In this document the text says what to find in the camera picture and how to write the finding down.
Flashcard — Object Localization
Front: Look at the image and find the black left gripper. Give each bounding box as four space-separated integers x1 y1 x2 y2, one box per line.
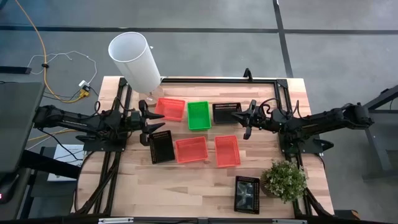
129 100 167 147

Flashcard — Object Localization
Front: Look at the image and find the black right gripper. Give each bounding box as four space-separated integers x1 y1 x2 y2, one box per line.
231 100 271 140

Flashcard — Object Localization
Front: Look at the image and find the black plastic mesh basket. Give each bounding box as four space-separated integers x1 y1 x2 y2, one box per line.
233 175 261 215
212 102 243 124
149 129 176 165

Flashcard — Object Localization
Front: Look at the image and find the red plastic mesh basket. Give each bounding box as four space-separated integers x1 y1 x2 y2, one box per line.
154 97 186 122
214 134 242 169
175 136 209 164

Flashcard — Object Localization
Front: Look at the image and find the green plastic mesh basket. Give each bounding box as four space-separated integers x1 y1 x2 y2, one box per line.
187 100 213 131

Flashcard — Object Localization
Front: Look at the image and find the round wooden lamp base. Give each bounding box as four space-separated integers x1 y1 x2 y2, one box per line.
139 86 165 108

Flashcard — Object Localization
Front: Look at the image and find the white cylindrical lamp shade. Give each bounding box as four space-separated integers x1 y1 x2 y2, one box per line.
108 31 162 94

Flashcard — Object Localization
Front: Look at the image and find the potted green plant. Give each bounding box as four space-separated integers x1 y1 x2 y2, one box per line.
259 159 308 205

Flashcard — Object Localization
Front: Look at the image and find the black overhead rig bar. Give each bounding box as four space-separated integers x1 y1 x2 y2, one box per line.
0 214 398 224

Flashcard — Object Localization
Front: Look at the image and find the black desk crossbar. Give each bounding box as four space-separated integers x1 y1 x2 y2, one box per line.
20 149 81 180

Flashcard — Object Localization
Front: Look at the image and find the grey desk top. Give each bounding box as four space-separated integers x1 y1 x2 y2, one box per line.
0 81 46 175

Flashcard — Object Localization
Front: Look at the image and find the black floor strip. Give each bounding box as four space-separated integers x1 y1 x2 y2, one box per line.
0 65 32 75

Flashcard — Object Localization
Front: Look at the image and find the black device with light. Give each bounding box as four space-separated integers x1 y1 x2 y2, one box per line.
0 172 22 205

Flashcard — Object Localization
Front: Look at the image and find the black aluminium table frame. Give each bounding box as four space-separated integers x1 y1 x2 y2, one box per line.
73 76 334 218

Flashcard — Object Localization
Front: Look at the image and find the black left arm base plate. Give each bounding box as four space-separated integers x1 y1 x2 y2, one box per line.
82 136 127 152

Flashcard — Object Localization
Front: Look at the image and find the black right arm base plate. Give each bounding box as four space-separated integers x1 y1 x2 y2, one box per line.
279 136 335 155

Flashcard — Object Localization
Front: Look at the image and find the white floor cable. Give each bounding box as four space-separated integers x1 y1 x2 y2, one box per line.
27 50 98 86

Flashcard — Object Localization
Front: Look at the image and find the silver metal bracket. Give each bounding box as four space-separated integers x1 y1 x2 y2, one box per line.
272 219 308 224
98 217 134 224

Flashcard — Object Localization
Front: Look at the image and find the yellow floor cable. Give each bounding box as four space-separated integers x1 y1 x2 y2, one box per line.
27 129 78 142

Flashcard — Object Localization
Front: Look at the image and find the orange floor cable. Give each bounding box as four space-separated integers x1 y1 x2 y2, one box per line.
14 0 91 103

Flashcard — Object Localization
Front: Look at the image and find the dark metal table frame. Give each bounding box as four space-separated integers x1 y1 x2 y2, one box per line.
341 83 398 181

